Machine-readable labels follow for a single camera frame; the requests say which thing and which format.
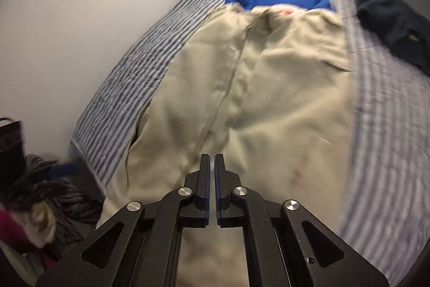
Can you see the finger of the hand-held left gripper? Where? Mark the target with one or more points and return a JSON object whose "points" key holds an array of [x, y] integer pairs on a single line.
{"points": [[65, 170]]}

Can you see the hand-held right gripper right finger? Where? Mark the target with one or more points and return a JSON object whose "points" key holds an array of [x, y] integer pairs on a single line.
{"points": [[217, 186]]}

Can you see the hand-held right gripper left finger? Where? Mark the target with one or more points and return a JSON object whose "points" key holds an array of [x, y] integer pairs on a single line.
{"points": [[209, 186]]}

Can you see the beige and blue jacket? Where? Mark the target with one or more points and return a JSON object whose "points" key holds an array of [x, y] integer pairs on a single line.
{"points": [[268, 88]]}

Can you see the pile of clothes on floor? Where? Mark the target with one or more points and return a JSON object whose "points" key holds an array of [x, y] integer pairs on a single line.
{"points": [[74, 206]]}

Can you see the person's left hand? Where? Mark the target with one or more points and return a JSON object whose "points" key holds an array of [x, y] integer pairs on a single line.
{"points": [[42, 221]]}

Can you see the black bag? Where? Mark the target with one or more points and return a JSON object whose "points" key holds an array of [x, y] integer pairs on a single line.
{"points": [[10, 149]]}

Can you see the blue striped blanket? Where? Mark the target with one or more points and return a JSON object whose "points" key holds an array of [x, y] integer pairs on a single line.
{"points": [[134, 71]]}

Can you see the dark navy garment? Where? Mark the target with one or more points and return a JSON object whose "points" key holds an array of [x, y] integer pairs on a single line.
{"points": [[393, 28]]}

